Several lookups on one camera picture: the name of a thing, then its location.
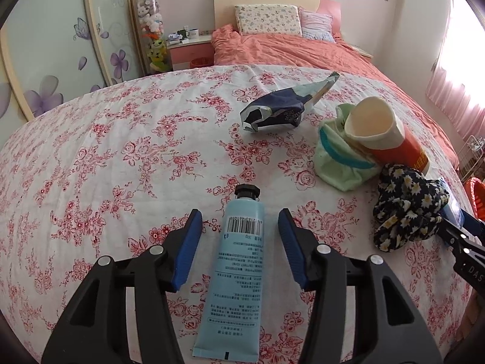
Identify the plush toy display tube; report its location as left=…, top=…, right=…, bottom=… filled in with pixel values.
left=135, top=0, right=171, bottom=74

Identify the black daisy floral cloth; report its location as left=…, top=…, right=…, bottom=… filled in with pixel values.
left=372, top=163, right=450, bottom=252

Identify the orange plastic laundry basket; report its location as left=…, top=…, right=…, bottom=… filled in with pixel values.
left=464, top=177, right=485, bottom=221

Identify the pink striped pillow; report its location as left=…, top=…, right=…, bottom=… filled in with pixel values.
left=299, top=8, right=335, bottom=44

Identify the white wire rack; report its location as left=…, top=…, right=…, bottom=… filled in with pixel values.
left=458, top=136, right=484, bottom=183

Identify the light blue cream tube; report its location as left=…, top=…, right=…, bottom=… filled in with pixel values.
left=192, top=184, right=265, bottom=363

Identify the beige pink headboard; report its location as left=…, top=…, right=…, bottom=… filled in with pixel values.
left=214, top=0, right=341, bottom=39

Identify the pink white nightstand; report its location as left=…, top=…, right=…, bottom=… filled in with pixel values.
left=168, top=35, right=215, bottom=71

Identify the navy silver snack bag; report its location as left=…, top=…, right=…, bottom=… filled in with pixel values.
left=240, top=72, right=340, bottom=132

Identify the light green sock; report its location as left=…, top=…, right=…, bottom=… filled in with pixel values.
left=313, top=103, right=381, bottom=191

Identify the blue tissue pack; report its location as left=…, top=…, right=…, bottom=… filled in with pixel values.
left=440, top=177, right=464, bottom=228

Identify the salmon pink bed duvet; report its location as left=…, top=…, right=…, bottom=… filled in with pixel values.
left=211, top=24, right=459, bottom=168

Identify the white mug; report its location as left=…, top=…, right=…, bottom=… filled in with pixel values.
left=187, top=28, right=200, bottom=39

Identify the floral pink white tablecloth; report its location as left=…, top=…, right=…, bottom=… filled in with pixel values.
left=1, top=65, right=470, bottom=363

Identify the floral glass wardrobe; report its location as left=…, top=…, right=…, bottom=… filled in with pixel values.
left=1, top=0, right=144, bottom=142

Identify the orange white paper cup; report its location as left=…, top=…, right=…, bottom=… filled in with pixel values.
left=344, top=96, right=430, bottom=174

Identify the floral white pillow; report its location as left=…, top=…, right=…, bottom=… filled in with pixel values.
left=234, top=4, right=302, bottom=35

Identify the pink window curtain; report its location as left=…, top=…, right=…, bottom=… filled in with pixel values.
left=426, top=0, right=484, bottom=139

